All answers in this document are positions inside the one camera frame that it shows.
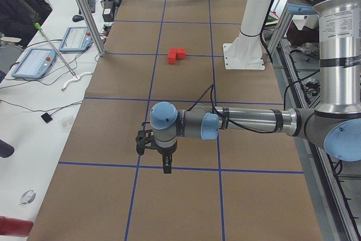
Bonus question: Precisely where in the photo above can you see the red cube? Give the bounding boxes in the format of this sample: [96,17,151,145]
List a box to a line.
[177,47,186,60]
[167,52,177,64]
[168,47,177,58]

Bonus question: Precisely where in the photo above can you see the brown paper table mat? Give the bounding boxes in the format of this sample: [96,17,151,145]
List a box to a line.
[27,0,324,241]

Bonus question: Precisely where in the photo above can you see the white curved plastic piece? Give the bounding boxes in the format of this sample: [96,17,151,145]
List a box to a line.
[61,72,93,91]

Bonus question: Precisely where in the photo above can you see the small black square device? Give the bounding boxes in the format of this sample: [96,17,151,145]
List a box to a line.
[41,112,53,124]

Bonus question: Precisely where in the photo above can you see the clear tape roll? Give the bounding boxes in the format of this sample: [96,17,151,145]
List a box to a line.
[19,190,36,205]

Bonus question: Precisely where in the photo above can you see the far teach pendant tablet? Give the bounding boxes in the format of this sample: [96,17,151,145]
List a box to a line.
[59,27,93,52]

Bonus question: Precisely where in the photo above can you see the teach pendant tablet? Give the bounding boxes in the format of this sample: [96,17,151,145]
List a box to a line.
[11,48,56,79]
[59,27,93,52]

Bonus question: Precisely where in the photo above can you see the black power adapter box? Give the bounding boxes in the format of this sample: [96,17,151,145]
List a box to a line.
[102,0,114,23]

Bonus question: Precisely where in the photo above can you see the near teach pendant tablet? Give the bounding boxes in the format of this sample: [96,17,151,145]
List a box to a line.
[11,48,56,79]

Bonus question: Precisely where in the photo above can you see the black computer mouse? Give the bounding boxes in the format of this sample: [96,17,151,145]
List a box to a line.
[72,15,84,23]

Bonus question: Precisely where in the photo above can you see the red cylinder object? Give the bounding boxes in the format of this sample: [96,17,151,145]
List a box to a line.
[1,216,34,237]

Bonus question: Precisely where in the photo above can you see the person in black jacket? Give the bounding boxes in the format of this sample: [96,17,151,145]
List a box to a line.
[1,0,52,47]

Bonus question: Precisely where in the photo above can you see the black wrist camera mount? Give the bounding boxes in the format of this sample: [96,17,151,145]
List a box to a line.
[135,129,156,156]

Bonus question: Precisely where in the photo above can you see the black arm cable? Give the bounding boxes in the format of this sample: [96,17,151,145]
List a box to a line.
[187,83,280,134]

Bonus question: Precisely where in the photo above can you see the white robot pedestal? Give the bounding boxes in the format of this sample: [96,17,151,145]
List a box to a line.
[223,0,272,71]

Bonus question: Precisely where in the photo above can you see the metal rod green handle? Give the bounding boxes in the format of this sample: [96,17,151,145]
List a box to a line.
[34,22,77,78]

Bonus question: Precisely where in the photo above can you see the aluminium frame post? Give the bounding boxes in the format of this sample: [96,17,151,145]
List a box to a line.
[76,0,105,56]

